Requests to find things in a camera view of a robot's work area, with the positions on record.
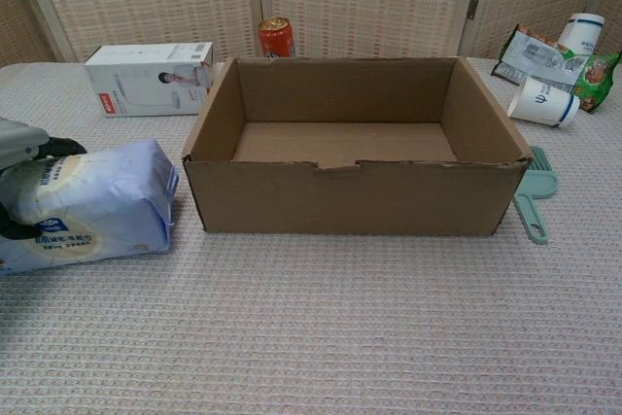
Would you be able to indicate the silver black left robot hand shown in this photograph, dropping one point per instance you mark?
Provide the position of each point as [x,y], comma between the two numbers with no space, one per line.
[19,143]

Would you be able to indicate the blue white tissue pack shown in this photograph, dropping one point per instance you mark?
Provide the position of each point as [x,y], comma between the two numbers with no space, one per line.
[97,201]

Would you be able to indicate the brown cardboard box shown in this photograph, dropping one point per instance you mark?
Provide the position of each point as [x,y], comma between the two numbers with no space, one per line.
[350,196]

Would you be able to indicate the white product box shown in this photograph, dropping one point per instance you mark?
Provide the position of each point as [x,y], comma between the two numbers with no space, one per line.
[141,87]

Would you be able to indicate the orange soda can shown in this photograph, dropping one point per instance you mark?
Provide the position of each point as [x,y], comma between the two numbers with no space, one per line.
[277,41]

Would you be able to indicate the beige woven tablecloth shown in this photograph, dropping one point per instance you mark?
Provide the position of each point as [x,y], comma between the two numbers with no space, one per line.
[311,327]

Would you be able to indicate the teal mini brush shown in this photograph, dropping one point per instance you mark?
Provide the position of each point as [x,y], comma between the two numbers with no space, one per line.
[532,223]

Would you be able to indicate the white paper cup blue logo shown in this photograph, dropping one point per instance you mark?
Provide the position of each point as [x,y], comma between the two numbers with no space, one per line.
[542,103]
[583,31]

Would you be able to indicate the green silver snack bag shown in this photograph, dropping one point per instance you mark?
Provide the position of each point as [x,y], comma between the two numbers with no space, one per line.
[544,55]

